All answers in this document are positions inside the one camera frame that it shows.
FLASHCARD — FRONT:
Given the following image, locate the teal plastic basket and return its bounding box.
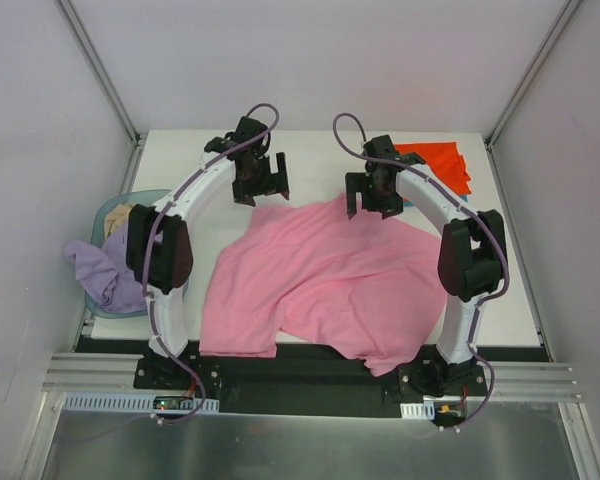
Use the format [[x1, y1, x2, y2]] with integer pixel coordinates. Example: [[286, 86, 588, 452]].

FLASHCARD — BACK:
[[85, 189, 169, 319]]

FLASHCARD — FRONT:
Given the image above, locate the pink t shirt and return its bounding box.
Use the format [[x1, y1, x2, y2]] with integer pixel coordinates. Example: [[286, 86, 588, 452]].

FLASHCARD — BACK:
[[199, 197, 446, 376]]

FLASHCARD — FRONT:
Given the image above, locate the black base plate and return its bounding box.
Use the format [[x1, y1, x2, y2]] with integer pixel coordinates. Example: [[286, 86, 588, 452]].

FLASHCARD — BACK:
[[133, 342, 488, 418]]

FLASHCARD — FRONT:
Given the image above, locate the left aluminium frame post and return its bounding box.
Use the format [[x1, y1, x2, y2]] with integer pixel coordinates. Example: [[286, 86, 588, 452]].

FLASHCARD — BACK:
[[54, 0, 141, 145]]

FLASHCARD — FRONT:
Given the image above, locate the folded orange t shirt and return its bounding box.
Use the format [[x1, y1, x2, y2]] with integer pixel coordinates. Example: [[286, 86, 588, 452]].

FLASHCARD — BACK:
[[395, 142, 472, 197]]

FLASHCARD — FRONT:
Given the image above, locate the right aluminium frame post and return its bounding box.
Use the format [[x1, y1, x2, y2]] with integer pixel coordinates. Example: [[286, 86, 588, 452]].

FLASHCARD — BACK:
[[484, 0, 585, 152]]

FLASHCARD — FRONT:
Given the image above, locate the left white cable duct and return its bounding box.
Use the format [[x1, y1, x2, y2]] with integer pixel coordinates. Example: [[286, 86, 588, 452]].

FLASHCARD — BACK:
[[64, 392, 220, 415]]

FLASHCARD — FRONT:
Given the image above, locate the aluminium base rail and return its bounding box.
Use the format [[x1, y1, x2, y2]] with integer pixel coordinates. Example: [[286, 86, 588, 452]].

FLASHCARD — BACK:
[[44, 353, 584, 403]]

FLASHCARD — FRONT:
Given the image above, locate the white cable duct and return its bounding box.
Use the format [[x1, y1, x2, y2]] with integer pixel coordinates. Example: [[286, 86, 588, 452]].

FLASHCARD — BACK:
[[400, 401, 435, 421], [64, 392, 220, 415]]

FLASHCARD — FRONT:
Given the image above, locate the right white cable duct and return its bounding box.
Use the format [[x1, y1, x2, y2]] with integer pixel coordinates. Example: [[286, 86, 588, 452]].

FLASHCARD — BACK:
[[400, 401, 435, 421]]

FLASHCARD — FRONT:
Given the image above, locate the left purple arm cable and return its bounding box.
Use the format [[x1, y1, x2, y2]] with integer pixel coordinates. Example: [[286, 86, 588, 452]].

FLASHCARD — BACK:
[[139, 103, 281, 401]]

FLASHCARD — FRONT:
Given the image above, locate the aluminium frame post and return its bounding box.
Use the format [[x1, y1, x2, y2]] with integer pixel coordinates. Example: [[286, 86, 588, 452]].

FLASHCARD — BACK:
[[54, 0, 141, 145], [484, 0, 585, 152]]

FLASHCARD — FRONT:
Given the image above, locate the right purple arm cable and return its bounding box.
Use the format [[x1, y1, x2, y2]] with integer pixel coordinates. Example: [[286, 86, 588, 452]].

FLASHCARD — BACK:
[[332, 112, 510, 431]]

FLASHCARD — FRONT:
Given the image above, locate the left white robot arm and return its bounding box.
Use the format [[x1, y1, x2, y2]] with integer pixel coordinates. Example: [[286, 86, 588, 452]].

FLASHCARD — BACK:
[[126, 115, 290, 389]]

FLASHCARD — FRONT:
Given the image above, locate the beige t shirt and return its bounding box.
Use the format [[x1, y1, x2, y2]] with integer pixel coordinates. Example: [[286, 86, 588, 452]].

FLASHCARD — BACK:
[[104, 203, 134, 238]]

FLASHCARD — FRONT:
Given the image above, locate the lavender t shirt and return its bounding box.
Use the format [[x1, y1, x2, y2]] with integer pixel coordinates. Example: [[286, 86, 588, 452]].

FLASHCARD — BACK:
[[63, 222, 146, 316]]

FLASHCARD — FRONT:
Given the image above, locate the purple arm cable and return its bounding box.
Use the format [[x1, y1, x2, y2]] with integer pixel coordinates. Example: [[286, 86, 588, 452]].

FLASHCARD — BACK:
[[332, 112, 510, 431], [139, 103, 281, 401]]

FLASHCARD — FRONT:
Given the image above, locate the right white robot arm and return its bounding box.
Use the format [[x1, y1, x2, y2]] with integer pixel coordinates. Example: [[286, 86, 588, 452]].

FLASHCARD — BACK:
[[345, 135, 510, 395]]

